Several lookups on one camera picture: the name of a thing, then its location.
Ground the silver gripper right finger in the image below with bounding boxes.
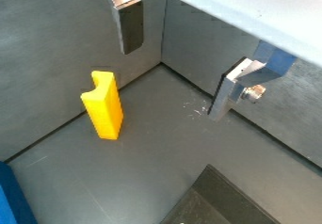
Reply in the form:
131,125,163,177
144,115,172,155
207,40,296,121

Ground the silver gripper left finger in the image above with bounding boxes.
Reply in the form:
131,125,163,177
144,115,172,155
108,0,143,55

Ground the yellow arch block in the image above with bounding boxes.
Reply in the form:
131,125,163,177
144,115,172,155
80,71,122,140

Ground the blue foam shape board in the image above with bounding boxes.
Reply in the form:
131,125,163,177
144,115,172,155
0,161,37,224

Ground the black curved holder stand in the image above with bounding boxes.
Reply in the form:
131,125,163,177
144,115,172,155
160,165,280,224

